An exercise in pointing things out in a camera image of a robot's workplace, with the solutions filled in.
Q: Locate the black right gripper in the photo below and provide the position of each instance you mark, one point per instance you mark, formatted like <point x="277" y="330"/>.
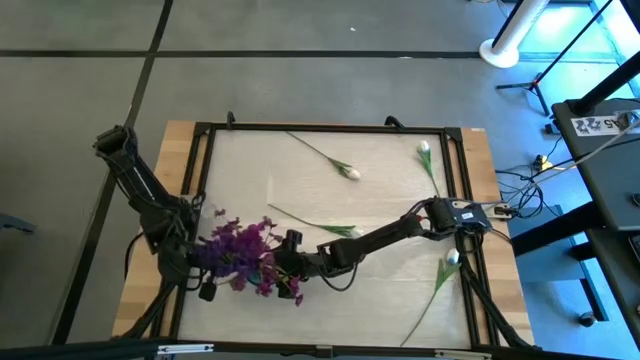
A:
<point x="295" y="262"/>

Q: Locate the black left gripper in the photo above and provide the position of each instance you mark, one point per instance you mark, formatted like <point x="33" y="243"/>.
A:
<point x="172" y="250"/>

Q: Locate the dark violet artificial flower bunch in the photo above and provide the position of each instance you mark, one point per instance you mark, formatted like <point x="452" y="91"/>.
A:
<point x="235" y="247"/>

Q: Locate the white artificial tulip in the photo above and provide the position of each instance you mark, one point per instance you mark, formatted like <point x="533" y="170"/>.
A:
<point x="354" y="173"/>
<point x="424" y="147"/>
<point x="345" y="231"/>
<point x="444" y="272"/>

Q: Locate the clear glass vase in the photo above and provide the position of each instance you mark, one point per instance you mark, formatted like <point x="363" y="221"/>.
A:
<point x="209" y="212"/>

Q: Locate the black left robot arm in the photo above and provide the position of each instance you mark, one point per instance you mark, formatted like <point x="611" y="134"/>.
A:
<point x="135" y="175"/>

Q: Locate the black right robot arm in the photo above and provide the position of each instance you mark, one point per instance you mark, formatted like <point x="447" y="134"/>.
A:
<point x="380" y="235"/>

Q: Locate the white table mat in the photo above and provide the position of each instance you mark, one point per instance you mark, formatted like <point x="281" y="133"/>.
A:
<point x="350" y="310"/>

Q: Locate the grey-blue chair leg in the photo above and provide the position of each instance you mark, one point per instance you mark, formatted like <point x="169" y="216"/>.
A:
<point x="15" y="223"/>

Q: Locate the yellow plug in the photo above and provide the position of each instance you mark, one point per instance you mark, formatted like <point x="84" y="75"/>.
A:
<point x="541" y="162"/>

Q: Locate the black caster wheel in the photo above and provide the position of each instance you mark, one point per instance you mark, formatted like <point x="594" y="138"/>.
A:
<point x="586" y="318"/>

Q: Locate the white pillar with round base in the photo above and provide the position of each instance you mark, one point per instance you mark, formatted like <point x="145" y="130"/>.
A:
<point x="505" y="50"/>

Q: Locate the black tripod stand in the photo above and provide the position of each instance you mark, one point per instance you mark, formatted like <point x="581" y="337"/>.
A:
<point x="537" y="82"/>

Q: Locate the black desk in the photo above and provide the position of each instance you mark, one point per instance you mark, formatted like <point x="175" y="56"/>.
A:
<point x="610" y="190"/>

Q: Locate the white paper label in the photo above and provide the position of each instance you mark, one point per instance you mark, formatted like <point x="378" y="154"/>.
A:
<point x="595" y="125"/>

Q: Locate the silver metal bracket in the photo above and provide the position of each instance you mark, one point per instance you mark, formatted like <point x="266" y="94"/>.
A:
<point x="185" y="348"/>

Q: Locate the black aluminium table frame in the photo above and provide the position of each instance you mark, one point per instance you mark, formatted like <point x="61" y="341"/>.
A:
<point x="325" y="127"/>

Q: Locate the black camera mount beam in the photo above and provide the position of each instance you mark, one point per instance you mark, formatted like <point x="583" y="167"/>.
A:
<point x="75" y="350"/>

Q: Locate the black frame clamp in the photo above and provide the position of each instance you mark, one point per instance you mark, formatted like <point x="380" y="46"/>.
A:
<point x="395" y="121"/>
<point x="230" y="119"/>

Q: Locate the black diagonal post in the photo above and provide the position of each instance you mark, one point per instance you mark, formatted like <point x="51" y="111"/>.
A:
<point x="610" y="82"/>

